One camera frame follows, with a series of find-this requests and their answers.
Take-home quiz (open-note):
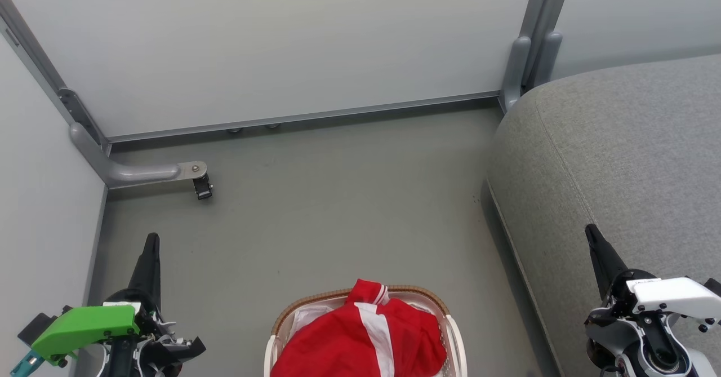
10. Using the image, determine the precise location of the grey partition upright post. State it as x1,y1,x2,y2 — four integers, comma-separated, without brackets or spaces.
529,0,576,90
499,0,558,113

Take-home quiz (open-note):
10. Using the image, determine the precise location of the grey partition corner post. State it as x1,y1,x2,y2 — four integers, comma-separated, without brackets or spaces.
0,0,112,155

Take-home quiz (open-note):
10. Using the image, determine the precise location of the red and white jersey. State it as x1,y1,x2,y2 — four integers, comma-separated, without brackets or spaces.
270,279,448,377

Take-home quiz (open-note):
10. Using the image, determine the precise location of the grey fabric sofa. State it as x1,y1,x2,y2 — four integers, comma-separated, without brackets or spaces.
486,55,721,377

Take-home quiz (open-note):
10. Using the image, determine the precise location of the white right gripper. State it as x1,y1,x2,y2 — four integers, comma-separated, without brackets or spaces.
584,223,721,332

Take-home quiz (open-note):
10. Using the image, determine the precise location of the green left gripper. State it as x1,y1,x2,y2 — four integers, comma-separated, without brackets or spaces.
31,233,165,366

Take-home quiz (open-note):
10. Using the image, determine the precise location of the white woven laundry basket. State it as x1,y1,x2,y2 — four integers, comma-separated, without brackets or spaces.
264,285,468,377

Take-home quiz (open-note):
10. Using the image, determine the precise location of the dark metal post bracket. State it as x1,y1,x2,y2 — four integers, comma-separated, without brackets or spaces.
57,87,106,148

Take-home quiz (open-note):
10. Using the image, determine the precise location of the teal left camera plug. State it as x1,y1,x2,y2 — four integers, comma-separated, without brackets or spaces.
10,349,46,377

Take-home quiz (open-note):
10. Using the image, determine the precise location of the grey partition bottom rail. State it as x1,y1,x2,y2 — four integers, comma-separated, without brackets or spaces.
106,91,503,143

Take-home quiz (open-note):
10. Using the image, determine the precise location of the grey partition support foot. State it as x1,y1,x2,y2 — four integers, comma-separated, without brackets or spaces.
69,122,208,189

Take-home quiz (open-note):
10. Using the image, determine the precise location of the white cloth basket liner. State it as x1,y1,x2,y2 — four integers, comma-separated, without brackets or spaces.
286,303,446,377

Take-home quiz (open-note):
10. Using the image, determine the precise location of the black caster wheel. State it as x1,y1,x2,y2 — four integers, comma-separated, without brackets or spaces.
193,175,214,201

